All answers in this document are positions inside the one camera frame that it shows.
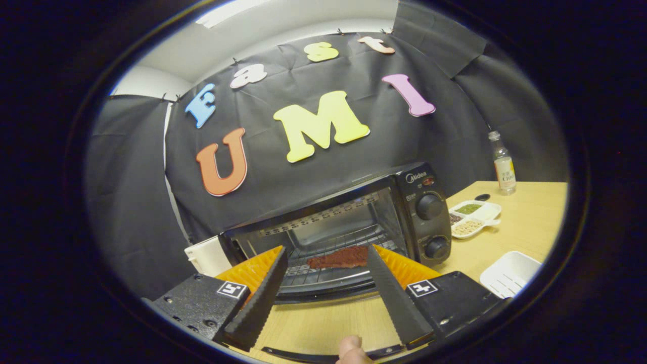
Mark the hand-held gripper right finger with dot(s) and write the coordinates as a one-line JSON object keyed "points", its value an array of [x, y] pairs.
{"points": [[391, 298]]}

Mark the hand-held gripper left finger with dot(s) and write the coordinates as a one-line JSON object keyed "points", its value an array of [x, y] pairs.
{"points": [[260, 298]]}

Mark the brown meat slice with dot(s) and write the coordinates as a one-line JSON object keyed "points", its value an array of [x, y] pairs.
{"points": [[338, 257]]}

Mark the black toaster oven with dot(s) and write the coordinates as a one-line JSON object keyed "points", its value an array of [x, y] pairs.
{"points": [[429, 207]]}

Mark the white bread toaster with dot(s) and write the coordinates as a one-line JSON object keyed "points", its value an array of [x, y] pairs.
{"points": [[207, 258]]}

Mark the white divided condiment dish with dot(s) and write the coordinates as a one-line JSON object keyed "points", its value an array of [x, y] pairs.
{"points": [[475, 220]]}

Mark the white plastic tray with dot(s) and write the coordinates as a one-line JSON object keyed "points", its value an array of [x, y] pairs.
{"points": [[510, 273]]}

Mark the clear glass bottle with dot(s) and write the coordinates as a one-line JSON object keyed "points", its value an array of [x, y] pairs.
{"points": [[504, 169]]}

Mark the ceiling light panel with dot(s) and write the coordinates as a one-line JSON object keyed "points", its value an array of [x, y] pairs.
{"points": [[230, 12]]}

